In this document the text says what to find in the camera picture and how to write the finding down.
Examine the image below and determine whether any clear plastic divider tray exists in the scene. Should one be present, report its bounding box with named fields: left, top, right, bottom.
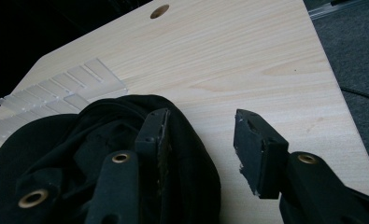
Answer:
left=0, top=58, right=129, bottom=143

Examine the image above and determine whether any black cable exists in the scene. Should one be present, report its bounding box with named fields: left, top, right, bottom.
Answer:
left=340, top=86, right=369, bottom=104

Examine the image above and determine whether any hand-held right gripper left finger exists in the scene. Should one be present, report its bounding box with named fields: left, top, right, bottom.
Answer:
left=134, top=107, right=173, bottom=200

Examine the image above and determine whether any metal rail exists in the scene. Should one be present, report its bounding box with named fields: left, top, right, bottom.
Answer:
left=307, top=0, right=369, bottom=21

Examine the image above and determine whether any black cloth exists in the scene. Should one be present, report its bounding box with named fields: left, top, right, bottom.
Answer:
left=0, top=94, right=222, bottom=224

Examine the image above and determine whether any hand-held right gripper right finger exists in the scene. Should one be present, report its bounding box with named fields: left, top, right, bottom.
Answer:
left=233, top=108, right=290, bottom=200

